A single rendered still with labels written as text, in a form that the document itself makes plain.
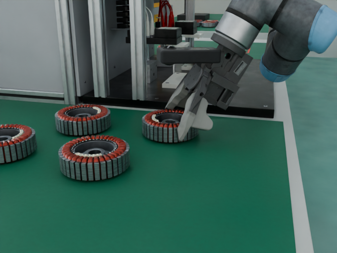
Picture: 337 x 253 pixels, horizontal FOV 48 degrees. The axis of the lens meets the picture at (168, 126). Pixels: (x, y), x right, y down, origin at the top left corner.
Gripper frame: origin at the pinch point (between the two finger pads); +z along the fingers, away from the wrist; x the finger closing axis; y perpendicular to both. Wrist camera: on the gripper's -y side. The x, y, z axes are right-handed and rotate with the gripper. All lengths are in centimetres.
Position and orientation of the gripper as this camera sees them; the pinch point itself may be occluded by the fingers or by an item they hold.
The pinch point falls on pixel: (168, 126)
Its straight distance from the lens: 74.6
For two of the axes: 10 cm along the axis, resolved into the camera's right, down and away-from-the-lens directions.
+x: -1.8, -3.4, 9.2
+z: -4.9, 8.4, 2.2
